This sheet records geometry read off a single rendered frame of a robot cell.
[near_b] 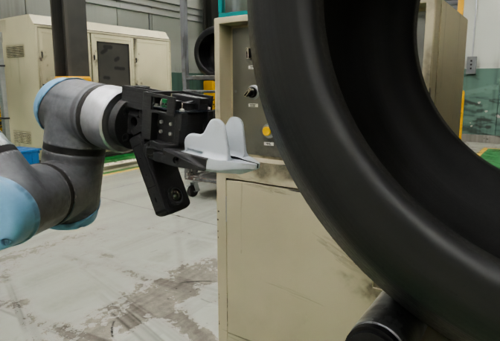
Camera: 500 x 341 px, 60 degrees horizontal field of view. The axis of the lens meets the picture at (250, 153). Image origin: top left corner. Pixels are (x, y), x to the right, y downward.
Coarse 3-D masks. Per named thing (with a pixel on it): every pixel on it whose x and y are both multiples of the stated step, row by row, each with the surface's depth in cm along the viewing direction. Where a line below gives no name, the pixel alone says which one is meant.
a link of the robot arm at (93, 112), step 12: (96, 96) 57; (108, 96) 56; (120, 96) 57; (84, 108) 57; (96, 108) 56; (108, 108) 56; (84, 120) 57; (96, 120) 56; (108, 120) 57; (84, 132) 58; (96, 132) 57; (108, 132) 57; (96, 144) 59; (108, 144) 57
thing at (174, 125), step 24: (144, 96) 52; (168, 96) 50; (192, 96) 54; (120, 120) 56; (144, 120) 52; (168, 120) 52; (192, 120) 53; (120, 144) 57; (144, 144) 54; (168, 144) 51
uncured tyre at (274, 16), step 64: (256, 0) 33; (320, 0) 31; (384, 0) 52; (256, 64) 36; (320, 64) 30; (384, 64) 53; (320, 128) 30; (384, 128) 52; (448, 128) 52; (320, 192) 32; (384, 192) 28; (448, 192) 50; (384, 256) 29; (448, 256) 26; (448, 320) 28
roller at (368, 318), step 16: (384, 304) 34; (368, 320) 32; (384, 320) 32; (400, 320) 32; (416, 320) 34; (352, 336) 32; (368, 336) 31; (384, 336) 31; (400, 336) 31; (416, 336) 33
